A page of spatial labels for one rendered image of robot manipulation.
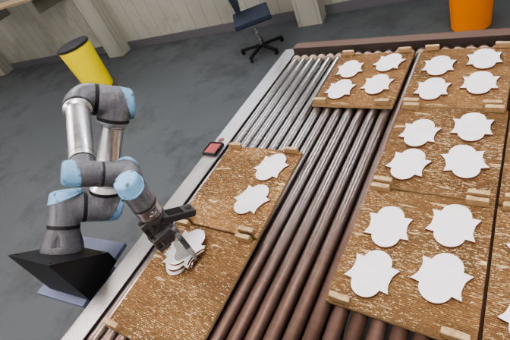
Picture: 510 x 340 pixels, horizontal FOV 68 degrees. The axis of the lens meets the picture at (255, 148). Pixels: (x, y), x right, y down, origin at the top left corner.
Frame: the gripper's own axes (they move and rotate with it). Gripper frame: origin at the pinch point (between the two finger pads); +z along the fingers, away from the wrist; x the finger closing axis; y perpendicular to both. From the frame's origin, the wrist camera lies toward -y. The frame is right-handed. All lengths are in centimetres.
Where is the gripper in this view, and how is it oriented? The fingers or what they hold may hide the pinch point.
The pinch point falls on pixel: (186, 247)
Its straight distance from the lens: 132.7
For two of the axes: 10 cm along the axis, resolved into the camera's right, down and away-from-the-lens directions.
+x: 6.3, 3.1, -7.1
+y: -7.1, 6.1, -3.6
